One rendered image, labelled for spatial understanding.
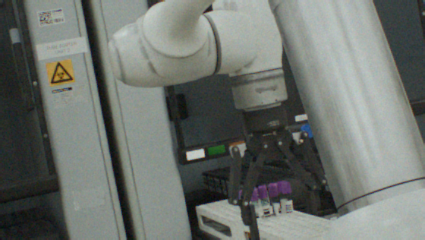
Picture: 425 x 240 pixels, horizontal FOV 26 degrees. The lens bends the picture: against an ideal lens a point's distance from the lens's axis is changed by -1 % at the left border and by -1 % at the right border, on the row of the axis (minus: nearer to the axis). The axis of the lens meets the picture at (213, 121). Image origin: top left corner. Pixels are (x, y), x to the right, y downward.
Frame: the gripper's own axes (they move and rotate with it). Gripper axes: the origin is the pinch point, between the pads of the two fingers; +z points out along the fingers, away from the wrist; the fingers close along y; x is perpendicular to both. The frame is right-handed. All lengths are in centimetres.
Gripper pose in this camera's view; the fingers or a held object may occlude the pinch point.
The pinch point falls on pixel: (284, 225)
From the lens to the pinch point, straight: 157.1
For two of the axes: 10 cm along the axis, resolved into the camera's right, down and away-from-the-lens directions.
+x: -2.5, 0.0, 9.7
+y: 9.5, -1.9, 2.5
